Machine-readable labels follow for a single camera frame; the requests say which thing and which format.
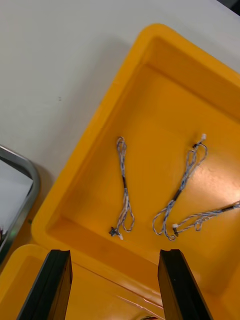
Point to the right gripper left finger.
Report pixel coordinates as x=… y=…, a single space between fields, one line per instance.
x=50 y=287

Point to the yellow-orange plastic bin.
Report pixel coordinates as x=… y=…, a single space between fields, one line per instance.
x=162 y=112
x=100 y=295

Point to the white sheet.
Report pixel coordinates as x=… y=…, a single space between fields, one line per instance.
x=12 y=195

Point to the steel tray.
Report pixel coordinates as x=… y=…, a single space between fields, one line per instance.
x=35 y=185

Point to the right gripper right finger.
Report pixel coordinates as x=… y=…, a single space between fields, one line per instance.
x=177 y=287

